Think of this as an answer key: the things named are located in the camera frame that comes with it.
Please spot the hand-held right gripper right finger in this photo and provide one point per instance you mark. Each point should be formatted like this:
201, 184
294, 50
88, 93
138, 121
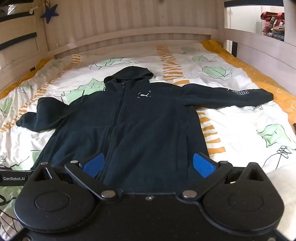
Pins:
203, 165

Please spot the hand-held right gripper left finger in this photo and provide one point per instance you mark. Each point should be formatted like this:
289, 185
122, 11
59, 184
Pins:
93, 165

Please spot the black hooded zip jacket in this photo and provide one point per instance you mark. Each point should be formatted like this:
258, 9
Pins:
143, 125

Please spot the leaf print white duvet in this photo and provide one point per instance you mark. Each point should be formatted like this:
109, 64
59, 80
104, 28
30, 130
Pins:
219, 69

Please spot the yellow bed sheet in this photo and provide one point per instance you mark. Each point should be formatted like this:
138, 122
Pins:
266, 76

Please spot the blue star decoration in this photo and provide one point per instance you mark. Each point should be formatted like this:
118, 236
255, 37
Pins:
49, 14

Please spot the colourful patterned bag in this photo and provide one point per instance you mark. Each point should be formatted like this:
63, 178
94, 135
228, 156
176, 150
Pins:
274, 23

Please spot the pale wooden bed frame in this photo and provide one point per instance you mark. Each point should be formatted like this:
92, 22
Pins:
138, 30

